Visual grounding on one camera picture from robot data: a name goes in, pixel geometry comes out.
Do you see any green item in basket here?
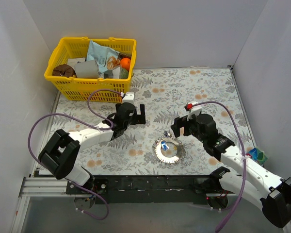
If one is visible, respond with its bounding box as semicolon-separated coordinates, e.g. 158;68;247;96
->
119;67;129;79

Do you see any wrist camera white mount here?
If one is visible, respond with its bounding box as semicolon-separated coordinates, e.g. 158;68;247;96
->
184;101;202;121
122;92;135;105

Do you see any white paper in basket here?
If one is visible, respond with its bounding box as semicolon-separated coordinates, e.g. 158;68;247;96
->
66;57;86;67

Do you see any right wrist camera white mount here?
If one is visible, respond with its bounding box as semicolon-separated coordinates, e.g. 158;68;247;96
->
184;101;202;121

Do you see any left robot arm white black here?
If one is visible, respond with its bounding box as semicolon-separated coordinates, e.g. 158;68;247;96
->
38;102;146;194

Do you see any grey paper cup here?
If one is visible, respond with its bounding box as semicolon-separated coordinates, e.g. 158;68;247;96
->
75;60;99;79

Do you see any floral table mat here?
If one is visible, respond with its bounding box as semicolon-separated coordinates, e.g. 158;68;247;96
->
39;68;263;176

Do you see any orange fruit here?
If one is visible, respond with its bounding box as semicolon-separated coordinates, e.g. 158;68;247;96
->
120;58;131;71

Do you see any light blue snack bag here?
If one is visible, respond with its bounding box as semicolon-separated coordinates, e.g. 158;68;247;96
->
86;40;120;73

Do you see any brown round pastry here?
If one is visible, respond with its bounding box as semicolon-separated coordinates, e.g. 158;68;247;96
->
52;64;76;78

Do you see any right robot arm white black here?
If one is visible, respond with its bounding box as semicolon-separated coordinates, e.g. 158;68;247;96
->
171;114;291;228

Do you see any aluminium frame rail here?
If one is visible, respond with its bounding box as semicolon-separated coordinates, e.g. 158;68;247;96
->
11;176;235;233

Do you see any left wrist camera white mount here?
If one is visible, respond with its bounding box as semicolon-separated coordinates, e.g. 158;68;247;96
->
122;92;135;105

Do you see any blue key tag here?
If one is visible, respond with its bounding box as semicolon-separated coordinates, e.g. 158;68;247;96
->
161;140;169;150

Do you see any yellow plastic basket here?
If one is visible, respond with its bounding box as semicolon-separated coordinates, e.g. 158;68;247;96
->
44;37;136;102

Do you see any green blue carton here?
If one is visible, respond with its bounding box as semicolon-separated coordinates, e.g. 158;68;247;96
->
246;148;268;165

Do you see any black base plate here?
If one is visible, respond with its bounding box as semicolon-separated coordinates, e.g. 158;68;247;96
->
66;175;230;204

